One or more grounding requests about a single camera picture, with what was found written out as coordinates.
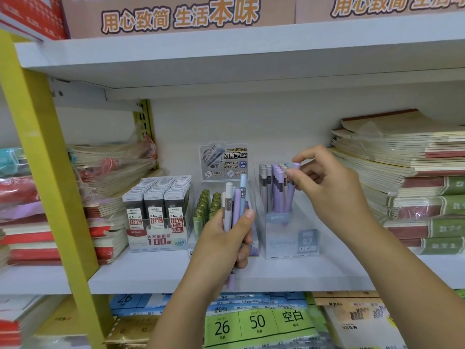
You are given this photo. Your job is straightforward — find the person's left hand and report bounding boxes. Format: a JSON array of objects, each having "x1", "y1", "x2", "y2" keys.
[{"x1": 190, "y1": 209, "x2": 256, "y2": 293}]

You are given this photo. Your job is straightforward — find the person's right hand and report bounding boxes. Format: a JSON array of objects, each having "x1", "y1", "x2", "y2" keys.
[{"x1": 286, "y1": 145, "x2": 375, "y2": 237}]

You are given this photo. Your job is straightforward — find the rows of lead tubes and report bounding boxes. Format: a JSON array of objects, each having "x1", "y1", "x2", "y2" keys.
[{"x1": 192, "y1": 189, "x2": 259, "y2": 257}]

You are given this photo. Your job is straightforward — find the cluster of slim refills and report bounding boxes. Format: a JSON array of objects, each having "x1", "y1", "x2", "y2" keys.
[{"x1": 258, "y1": 162, "x2": 294, "y2": 215}]

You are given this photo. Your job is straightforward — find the rows of lead cases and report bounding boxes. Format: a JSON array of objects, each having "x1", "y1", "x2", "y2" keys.
[{"x1": 122, "y1": 175, "x2": 192, "y2": 229}]

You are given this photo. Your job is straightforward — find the person's left forearm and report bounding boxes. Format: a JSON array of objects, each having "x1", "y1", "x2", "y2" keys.
[{"x1": 147, "y1": 276, "x2": 226, "y2": 349}]

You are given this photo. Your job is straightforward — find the person's right forearm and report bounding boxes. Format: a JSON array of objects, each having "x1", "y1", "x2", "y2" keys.
[{"x1": 341, "y1": 214, "x2": 465, "y2": 349}]

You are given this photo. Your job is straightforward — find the clear box with blue label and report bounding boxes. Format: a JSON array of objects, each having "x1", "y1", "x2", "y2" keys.
[{"x1": 254, "y1": 163, "x2": 321, "y2": 260}]

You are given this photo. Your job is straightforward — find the clear display of green purple tubes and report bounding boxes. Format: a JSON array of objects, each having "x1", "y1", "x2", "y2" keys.
[{"x1": 188, "y1": 143, "x2": 261, "y2": 258}]

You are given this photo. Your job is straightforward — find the beige notebook stack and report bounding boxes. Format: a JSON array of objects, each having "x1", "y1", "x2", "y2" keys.
[
  {"x1": 328, "y1": 109, "x2": 465, "y2": 255},
  {"x1": 312, "y1": 290, "x2": 407, "y2": 349}
]

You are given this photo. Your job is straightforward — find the stack of blue paper packs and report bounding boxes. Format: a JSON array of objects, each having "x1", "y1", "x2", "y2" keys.
[{"x1": 108, "y1": 291, "x2": 310, "y2": 317}]

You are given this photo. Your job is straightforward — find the stack of gold paper packs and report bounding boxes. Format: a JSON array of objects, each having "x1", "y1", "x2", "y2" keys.
[{"x1": 103, "y1": 314, "x2": 160, "y2": 349}]

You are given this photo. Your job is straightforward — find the crumpled plastic-wrapped notebook pack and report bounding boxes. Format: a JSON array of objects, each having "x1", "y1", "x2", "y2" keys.
[{"x1": 67, "y1": 132, "x2": 159, "y2": 197}]

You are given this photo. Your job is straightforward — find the yellow notebook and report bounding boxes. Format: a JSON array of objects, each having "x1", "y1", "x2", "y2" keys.
[{"x1": 34, "y1": 296, "x2": 92, "y2": 349}]

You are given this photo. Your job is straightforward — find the orange pink sign board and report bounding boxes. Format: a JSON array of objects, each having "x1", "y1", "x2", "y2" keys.
[
  {"x1": 60, "y1": 0, "x2": 297, "y2": 40},
  {"x1": 294, "y1": 0, "x2": 465, "y2": 25}
]

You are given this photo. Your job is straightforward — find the red-spine notebook stack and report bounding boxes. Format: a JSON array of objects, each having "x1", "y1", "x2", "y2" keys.
[{"x1": 0, "y1": 199, "x2": 130, "y2": 267}]

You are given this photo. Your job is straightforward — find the pink paper sheet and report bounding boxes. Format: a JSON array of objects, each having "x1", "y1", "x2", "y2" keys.
[{"x1": 0, "y1": 203, "x2": 44, "y2": 224}]

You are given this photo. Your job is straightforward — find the wrapped red-band notebook pack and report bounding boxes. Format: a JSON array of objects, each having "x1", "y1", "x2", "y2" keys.
[{"x1": 0, "y1": 176, "x2": 39, "y2": 211}]

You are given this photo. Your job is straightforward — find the wrapped purple-band notebook stack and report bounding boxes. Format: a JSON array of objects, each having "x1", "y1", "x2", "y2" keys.
[{"x1": 0, "y1": 228, "x2": 10, "y2": 268}]

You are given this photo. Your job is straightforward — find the red white receipt book bundle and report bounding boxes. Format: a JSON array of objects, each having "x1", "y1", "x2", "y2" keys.
[{"x1": 0, "y1": 295, "x2": 64, "y2": 349}]

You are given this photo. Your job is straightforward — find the wrapped teal-band notebook pack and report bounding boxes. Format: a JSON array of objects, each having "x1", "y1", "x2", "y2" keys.
[{"x1": 0, "y1": 147, "x2": 28, "y2": 177}]

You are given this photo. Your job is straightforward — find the red white striped pack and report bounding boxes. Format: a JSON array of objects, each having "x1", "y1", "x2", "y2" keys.
[{"x1": 0, "y1": 0, "x2": 70, "y2": 42}]

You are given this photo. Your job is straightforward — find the yellow slotted bracket rail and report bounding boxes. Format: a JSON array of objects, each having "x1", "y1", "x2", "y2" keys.
[{"x1": 132, "y1": 99, "x2": 159, "y2": 168}]

